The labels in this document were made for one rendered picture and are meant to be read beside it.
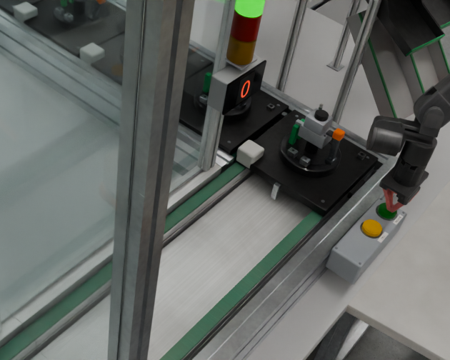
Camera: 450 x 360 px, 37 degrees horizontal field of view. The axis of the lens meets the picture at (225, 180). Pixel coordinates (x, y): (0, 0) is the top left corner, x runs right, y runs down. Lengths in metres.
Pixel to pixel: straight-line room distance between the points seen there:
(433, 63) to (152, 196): 1.44
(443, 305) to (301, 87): 0.76
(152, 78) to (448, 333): 1.15
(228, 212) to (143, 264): 0.90
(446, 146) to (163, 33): 1.56
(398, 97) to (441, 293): 0.49
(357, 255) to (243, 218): 0.25
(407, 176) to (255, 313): 0.41
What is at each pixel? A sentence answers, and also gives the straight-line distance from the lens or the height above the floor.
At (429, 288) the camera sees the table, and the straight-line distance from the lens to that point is 1.55.
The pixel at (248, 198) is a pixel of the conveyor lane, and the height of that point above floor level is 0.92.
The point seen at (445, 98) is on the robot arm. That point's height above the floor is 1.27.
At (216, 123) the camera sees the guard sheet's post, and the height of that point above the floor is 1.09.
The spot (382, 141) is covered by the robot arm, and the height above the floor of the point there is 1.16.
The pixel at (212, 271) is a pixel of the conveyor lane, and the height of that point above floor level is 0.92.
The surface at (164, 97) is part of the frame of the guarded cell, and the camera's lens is 0.45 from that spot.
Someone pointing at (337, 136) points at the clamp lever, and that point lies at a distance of 1.48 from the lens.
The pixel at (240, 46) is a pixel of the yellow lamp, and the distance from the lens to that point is 1.25.
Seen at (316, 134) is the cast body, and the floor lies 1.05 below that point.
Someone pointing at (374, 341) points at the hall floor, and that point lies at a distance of 2.51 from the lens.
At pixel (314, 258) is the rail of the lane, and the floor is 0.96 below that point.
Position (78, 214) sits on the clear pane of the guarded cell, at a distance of 0.47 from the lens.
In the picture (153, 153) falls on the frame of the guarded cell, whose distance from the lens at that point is 0.48.
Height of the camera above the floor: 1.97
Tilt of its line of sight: 44 degrees down
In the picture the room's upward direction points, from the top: 12 degrees clockwise
